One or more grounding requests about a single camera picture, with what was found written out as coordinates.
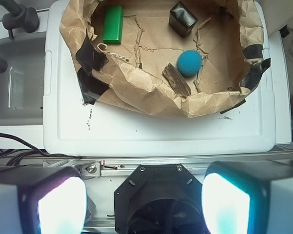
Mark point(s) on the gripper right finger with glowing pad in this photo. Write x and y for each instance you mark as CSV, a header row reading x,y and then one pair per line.
x,y
248,197

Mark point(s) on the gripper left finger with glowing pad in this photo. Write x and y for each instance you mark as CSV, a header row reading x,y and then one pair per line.
x,y
41,200

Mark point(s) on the brown wood chip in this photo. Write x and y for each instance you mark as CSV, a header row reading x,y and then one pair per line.
x,y
176,81

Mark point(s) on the white plastic bin lid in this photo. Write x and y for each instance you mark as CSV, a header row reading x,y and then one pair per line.
x,y
70,127

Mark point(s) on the grey plastic tub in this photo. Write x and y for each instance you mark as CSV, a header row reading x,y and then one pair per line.
x,y
22,84

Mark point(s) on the black tape right patch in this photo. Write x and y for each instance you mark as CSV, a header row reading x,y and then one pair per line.
x,y
253,77

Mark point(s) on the black tape patch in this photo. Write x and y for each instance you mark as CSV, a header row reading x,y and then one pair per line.
x,y
253,77
90,60

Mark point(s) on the blue felt ball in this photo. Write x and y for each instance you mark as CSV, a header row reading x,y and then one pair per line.
x,y
189,63

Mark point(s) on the black tape left patch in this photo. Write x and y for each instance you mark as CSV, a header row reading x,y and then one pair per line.
x,y
90,60

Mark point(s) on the crumpled brown paper liner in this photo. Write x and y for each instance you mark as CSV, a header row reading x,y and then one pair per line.
x,y
134,68

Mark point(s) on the black clamp knob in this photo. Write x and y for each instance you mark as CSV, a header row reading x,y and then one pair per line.
x,y
19,16

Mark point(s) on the green rectangular block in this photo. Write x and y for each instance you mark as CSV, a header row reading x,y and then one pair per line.
x,y
113,25

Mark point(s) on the black rectangular block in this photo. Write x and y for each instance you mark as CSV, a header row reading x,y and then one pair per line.
x,y
181,19

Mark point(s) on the aluminium extrusion rail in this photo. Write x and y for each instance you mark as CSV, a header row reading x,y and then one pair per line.
x,y
197,165

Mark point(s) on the black octagonal mount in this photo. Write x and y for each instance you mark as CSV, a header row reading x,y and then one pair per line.
x,y
159,199

